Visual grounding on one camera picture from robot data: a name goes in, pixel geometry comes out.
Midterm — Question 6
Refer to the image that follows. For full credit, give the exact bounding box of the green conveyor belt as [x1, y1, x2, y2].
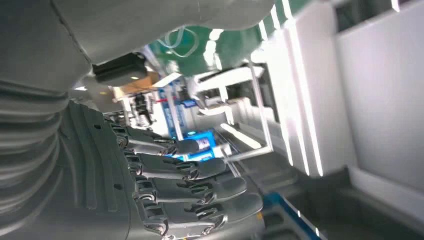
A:
[149, 0, 312, 77]

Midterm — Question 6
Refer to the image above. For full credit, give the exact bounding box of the blue plastic crate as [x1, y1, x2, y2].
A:
[261, 193, 329, 240]

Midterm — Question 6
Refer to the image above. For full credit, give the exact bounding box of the white cabinet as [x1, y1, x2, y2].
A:
[258, 0, 424, 190]

